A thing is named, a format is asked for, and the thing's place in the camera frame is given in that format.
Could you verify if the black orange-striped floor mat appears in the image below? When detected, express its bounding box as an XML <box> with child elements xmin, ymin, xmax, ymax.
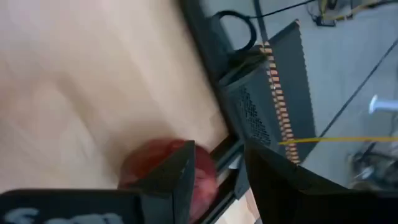
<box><xmin>259</xmin><ymin>19</ymin><xmax>318</xmax><ymax>166</ymax></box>

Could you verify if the yellow hanging cable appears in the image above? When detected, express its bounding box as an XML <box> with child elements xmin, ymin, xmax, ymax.
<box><xmin>278</xmin><ymin>136</ymin><xmax>398</xmax><ymax>146</ymax></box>

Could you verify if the red tomato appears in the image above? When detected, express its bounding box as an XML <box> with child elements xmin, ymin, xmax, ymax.
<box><xmin>118</xmin><ymin>138</ymin><xmax>220</xmax><ymax>223</ymax></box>

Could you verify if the black perforated panel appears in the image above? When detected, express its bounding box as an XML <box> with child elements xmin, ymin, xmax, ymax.
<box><xmin>217</xmin><ymin>58</ymin><xmax>282</xmax><ymax>153</ymax></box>

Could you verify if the black floor cable with loop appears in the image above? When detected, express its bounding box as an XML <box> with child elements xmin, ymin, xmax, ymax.
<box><xmin>214</xmin><ymin>0</ymin><xmax>317</xmax><ymax>54</ymax></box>

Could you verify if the black metal table frame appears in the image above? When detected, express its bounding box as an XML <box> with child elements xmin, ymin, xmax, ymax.
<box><xmin>178</xmin><ymin>0</ymin><xmax>261</xmax><ymax>224</ymax></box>

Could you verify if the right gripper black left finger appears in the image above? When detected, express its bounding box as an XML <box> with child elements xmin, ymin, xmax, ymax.
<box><xmin>0</xmin><ymin>140</ymin><xmax>196</xmax><ymax>224</ymax></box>

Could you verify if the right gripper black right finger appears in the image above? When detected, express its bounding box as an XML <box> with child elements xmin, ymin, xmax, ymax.
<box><xmin>244</xmin><ymin>139</ymin><xmax>398</xmax><ymax>224</ymax></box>

